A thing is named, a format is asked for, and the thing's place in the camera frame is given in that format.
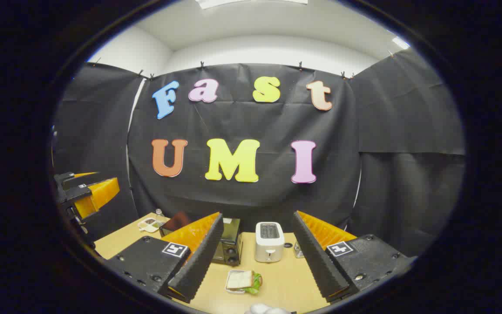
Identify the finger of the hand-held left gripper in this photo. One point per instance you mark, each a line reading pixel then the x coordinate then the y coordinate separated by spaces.
pixel 98 194
pixel 63 178

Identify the white toaster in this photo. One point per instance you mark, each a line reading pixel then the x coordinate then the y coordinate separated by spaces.
pixel 269 244

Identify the clear plastic water bottle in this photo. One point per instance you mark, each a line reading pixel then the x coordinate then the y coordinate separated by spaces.
pixel 160 216

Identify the ceiling light panel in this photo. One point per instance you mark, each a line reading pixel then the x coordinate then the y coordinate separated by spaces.
pixel 401 42
pixel 251 2

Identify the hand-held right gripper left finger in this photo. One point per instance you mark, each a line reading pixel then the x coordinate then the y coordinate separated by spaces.
pixel 198 257

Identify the black electric oven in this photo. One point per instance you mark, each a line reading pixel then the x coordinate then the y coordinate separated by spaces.
pixel 229 248

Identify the toast and lettuce sandwich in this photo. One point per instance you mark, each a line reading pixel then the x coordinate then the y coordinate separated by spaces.
pixel 240 279

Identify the clear glass holder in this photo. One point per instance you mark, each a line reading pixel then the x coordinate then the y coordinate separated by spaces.
pixel 298 250

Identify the black backdrop cloth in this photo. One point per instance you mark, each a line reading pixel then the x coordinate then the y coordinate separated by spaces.
pixel 255 122

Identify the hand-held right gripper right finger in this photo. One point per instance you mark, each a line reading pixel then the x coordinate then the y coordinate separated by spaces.
pixel 316 257

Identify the white sectioned plate with beans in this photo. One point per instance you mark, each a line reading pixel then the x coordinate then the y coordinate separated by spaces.
pixel 148 225

